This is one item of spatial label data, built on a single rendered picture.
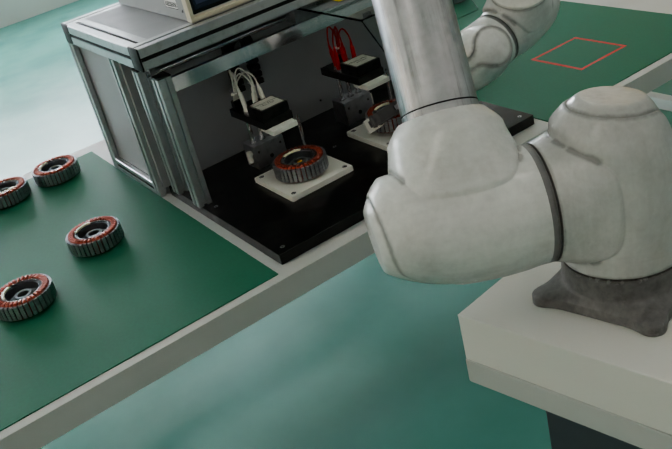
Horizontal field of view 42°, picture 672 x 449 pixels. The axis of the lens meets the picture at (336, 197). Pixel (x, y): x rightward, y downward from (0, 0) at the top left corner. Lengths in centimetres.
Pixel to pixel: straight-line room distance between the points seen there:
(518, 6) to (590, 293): 65
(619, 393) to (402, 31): 51
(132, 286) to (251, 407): 91
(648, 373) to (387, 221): 35
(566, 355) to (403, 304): 160
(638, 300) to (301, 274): 62
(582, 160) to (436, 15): 25
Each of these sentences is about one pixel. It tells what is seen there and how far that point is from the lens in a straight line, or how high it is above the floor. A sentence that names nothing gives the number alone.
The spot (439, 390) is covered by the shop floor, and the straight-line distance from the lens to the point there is 237.
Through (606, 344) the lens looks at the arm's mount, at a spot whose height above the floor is 83.
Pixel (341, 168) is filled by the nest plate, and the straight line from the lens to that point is 178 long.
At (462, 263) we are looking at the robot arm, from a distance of 106.
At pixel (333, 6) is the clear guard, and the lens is 183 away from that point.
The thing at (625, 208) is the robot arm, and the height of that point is 98.
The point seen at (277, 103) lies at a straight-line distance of 180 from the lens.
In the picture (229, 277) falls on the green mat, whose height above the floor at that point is 75.
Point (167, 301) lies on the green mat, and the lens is 158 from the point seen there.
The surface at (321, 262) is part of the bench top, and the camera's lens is 156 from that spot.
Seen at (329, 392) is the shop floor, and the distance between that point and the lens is 245.
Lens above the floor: 154
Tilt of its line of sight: 27 degrees down
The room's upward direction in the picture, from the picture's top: 14 degrees counter-clockwise
